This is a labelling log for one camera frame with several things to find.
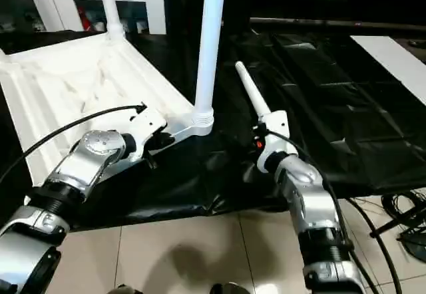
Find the dark metal rod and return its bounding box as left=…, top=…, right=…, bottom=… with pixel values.
left=249, top=17, right=426, bottom=31

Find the black floor cable bundle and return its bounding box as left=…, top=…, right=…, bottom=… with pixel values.
left=381, top=190, right=426, bottom=229

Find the black stand rod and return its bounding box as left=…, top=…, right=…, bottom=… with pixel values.
left=369, top=207, right=426, bottom=239

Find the white flat panel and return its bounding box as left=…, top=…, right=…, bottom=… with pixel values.
left=349, top=35, right=426, bottom=106

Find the white plastic table top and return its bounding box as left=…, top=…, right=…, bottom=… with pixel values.
left=0, top=29, right=214, bottom=188

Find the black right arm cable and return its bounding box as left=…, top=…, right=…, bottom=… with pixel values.
left=262, top=129, right=400, bottom=294

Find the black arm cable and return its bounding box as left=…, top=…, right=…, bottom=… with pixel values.
left=0, top=102, right=148, bottom=182
left=262, top=129, right=400, bottom=294

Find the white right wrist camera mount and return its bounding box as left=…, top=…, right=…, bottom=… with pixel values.
left=256, top=110, right=299, bottom=172

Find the black mat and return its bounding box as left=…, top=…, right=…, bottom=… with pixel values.
left=0, top=29, right=426, bottom=233

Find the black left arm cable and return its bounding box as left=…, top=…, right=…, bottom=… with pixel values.
left=0, top=102, right=148, bottom=182

